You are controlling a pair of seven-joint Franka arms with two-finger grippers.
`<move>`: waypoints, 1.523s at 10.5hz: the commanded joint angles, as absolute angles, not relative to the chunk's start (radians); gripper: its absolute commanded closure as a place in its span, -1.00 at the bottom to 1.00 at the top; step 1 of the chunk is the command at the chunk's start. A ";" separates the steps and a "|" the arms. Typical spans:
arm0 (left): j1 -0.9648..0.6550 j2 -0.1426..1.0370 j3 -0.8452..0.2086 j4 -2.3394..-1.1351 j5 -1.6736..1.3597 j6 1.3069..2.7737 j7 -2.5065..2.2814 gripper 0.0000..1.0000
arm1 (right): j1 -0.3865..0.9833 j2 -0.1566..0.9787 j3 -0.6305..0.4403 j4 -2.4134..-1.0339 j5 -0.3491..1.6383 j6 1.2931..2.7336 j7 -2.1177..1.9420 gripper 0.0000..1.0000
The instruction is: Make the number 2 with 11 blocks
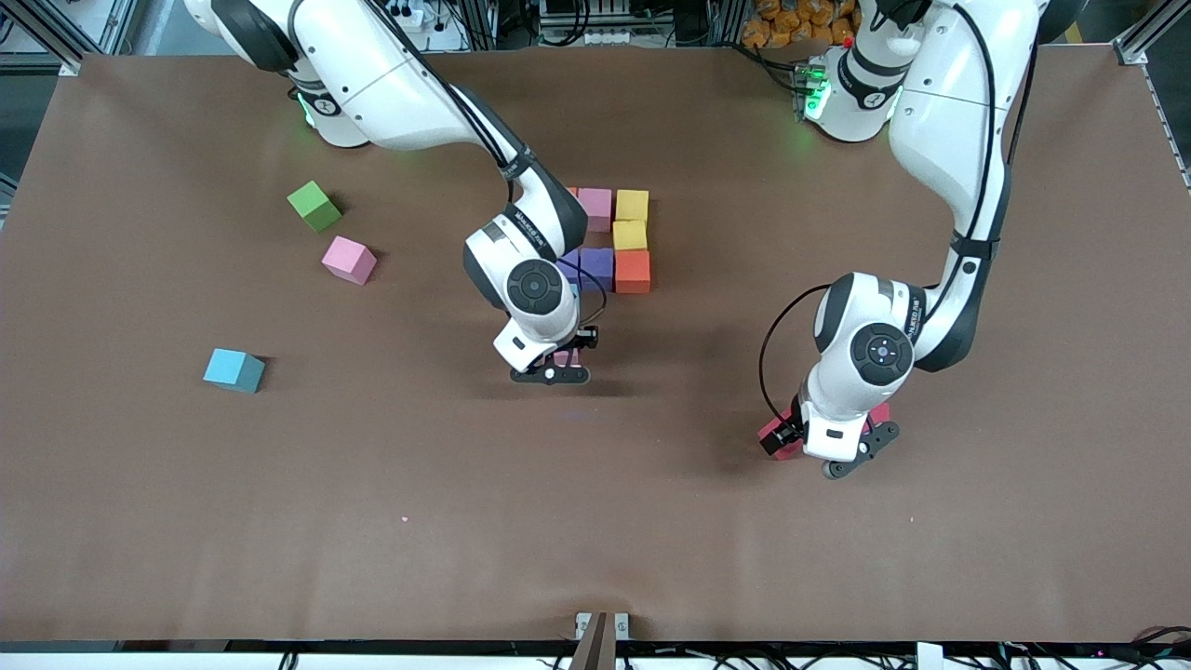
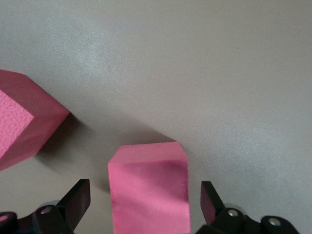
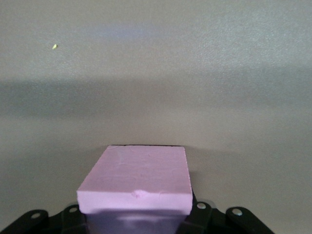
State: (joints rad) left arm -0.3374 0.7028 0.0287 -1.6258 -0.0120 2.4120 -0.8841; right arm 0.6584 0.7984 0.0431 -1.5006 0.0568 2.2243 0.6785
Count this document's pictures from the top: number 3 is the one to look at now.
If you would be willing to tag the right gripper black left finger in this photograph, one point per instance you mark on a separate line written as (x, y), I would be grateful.
(48, 224)

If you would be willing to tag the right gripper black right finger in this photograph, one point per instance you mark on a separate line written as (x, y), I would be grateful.
(219, 224)

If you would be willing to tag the pink foam cube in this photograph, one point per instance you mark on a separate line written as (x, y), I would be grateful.
(136, 175)

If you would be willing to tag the tiny yellow crumb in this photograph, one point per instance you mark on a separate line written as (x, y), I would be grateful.
(54, 46)

